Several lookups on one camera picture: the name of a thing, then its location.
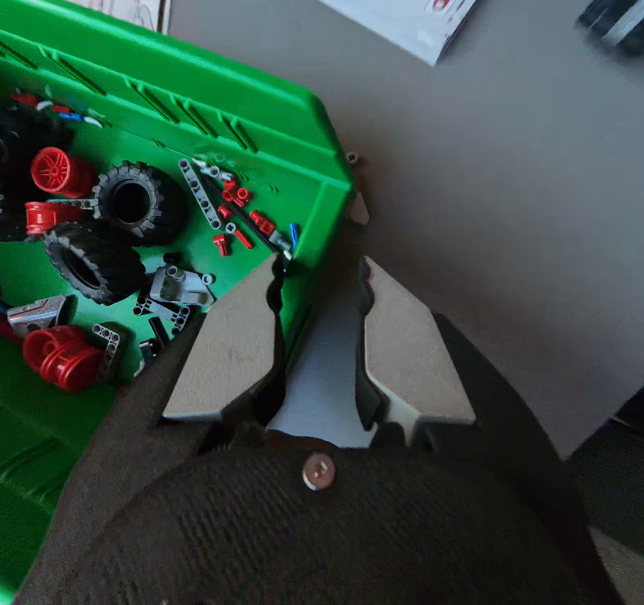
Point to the cluster of small red pins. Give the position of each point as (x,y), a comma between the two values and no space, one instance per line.
(261,221)

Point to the lego instruction booklet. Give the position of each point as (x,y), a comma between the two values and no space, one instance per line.
(387,6)

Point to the black lego axle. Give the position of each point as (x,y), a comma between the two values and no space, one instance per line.
(246,222)

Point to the small black lego beam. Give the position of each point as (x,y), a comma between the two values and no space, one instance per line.
(158,333)

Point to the silver curved lego panel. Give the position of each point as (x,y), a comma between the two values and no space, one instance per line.
(38,313)

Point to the mixed small lego pieces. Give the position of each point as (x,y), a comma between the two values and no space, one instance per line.
(60,109)

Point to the red lego wheel hub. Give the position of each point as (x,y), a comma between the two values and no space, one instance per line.
(43,217)
(60,172)
(60,358)

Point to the white red lego truck model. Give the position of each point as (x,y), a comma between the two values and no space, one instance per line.
(616,11)

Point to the grey angled lego beam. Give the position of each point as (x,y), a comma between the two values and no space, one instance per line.
(111,343)

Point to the long grey lego beam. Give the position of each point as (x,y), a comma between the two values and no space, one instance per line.
(201,197)

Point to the black lego frame beam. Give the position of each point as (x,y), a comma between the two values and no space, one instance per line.
(166,311)

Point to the small grey lego connector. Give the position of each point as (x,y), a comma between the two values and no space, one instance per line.
(214,170)

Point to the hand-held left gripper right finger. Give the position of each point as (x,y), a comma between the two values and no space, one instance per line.
(412,358)

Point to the grey lego panel piece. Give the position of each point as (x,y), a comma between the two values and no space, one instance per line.
(176,283)

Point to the green plastic parts tray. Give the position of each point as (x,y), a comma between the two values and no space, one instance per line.
(201,87)

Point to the blue lego pin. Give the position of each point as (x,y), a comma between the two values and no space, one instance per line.
(294,235)

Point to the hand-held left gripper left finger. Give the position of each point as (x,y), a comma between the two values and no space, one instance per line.
(226,358)

